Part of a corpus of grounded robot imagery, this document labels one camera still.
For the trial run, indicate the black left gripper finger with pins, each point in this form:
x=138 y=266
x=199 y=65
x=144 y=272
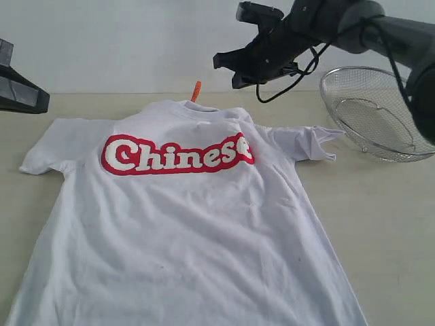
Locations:
x=6 y=51
x=20 y=95

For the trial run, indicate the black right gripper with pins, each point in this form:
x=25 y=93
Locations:
x=269 y=56

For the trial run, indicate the white t-shirt with red logo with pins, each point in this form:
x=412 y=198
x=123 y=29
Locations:
x=182 y=215

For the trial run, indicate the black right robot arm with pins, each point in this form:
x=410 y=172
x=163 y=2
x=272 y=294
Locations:
x=359 y=26

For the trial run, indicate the orange shirt neck tag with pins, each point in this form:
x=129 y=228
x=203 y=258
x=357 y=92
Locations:
x=196 y=91

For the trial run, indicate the round metal wire mesh basket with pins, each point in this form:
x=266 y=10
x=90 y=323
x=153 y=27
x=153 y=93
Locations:
x=366 y=104

